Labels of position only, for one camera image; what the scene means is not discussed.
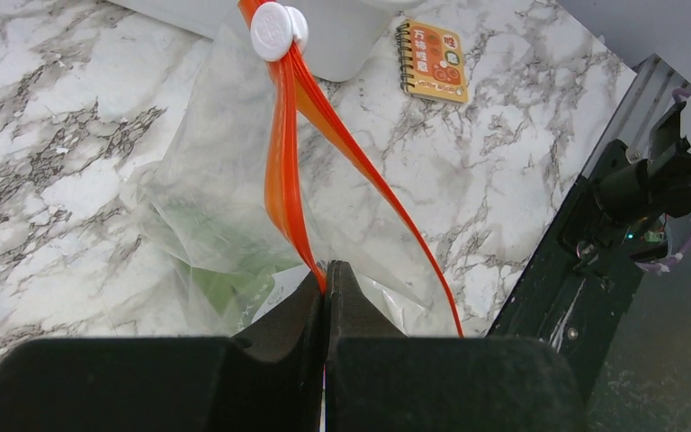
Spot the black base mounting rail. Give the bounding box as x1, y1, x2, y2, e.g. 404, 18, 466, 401
485, 139, 651, 407

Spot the green leafy vegetable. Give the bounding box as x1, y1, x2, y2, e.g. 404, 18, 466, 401
164, 202, 310, 335

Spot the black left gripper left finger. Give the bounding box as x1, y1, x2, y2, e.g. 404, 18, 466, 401
0, 276, 324, 431

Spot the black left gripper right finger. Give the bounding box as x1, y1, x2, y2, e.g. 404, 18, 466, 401
325, 261, 588, 431

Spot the clear orange zip top bag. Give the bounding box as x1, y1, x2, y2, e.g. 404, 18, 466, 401
124, 1, 463, 336

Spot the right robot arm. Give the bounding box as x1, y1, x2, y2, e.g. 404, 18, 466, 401
562, 90, 691, 274

